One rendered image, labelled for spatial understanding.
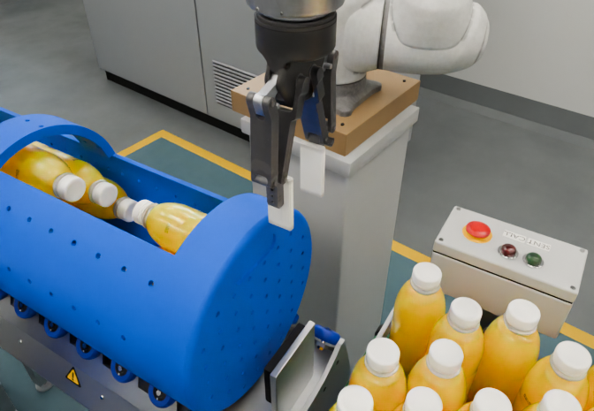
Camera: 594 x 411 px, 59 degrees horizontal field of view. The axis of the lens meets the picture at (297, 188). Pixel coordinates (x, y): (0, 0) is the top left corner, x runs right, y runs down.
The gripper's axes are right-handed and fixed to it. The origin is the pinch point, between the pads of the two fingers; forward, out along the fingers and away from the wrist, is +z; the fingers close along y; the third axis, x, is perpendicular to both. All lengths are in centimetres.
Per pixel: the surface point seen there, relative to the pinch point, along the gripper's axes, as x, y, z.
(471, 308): 20.6, -8.6, 16.8
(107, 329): -15.3, 18.3, 15.0
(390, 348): 14.1, 2.3, 16.7
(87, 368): -28.5, 16.2, 35.5
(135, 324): -11.0, 17.4, 12.4
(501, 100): -20, -276, 117
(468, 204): -9, -177, 127
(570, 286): 30.8, -20.3, 17.9
